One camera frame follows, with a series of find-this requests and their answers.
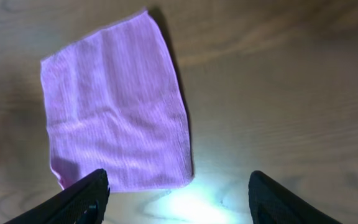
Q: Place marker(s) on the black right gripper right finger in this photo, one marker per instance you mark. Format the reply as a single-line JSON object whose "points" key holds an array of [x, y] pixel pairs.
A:
{"points": [[270, 202]]}

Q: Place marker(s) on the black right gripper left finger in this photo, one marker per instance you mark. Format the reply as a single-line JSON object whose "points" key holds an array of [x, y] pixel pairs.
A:
{"points": [[83, 202]]}

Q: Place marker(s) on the purple microfiber cloth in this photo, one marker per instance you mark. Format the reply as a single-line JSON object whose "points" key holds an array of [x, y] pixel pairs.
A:
{"points": [[113, 102]]}

